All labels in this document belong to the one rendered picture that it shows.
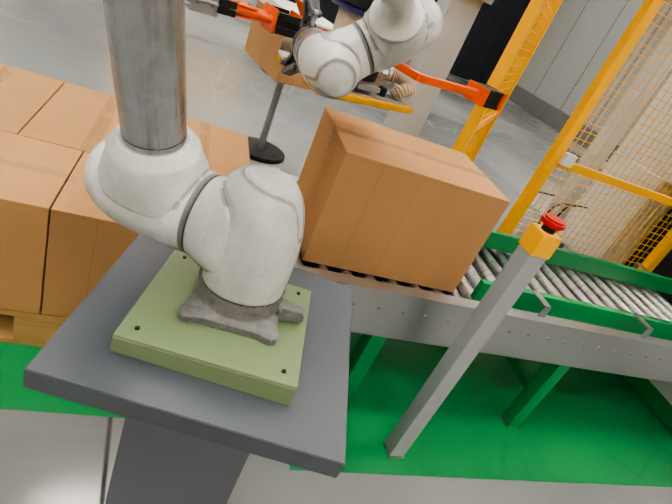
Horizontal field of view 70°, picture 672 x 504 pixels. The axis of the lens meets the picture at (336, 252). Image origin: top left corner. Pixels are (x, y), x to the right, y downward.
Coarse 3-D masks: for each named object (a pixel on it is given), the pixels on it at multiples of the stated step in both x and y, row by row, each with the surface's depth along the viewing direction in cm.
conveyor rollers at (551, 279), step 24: (312, 264) 165; (480, 264) 212; (504, 264) 223; (552, 264) 245; (432, 288) 178; (528, 288) 208; (552, 288) 219; (576, 288) 229; (600, 288) 246; (624, 288) 255; (648, 312) 240
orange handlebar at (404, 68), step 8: (232, 0) 120; (240, 8) 117; (248, 8) 119; (256, 8) 124; (240, 16) 118; (248, 16) 119; (256, 16) 120; (264, 16) 121; (272, 16) 122; (400, 64) 131; (408, 72) 128; (416, 72) 126; (416, 80) 126; (424, 80) 126; (432, 80) 127; (440, 80) 128; (440, 88) 130; (448, 88) 131; (456, 88) 133; (464, 88) 134; (472, 88) 136; (472, 96) 137
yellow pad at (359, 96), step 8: (304, 80) 133; (384, 88) 142; (352, 96) 134; (360, 96) 136; (368, 96) 138; (376, 96) 140; (384, 96) 143; (368, 104) 138; (376, 104) 139; (384, 104) 140; (392, 104) 142; (400, 104) 145; (408, 112) 146
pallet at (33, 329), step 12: (0, 312) 150; (12, 312) 151; (24, 312) 152; (0, 324) 160; (12, 324) 161; (24, 324) 154; (36, 324) 155; (48, 324) 156; (60, 324) 157; (0, 336) 156; (12, 336) 158; (24, 336) 157; (36, 336) 158; (48, 336) 159
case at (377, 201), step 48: (336, 144) 150; (384, 144) 160; (432, 144) 185; (336, 192) 147; (384, 192) 150; (432, 192) 153; (480, 192) 156; (336, 240) 157; (384, 240) 160; (432, 240) 164; (480, 240) 168
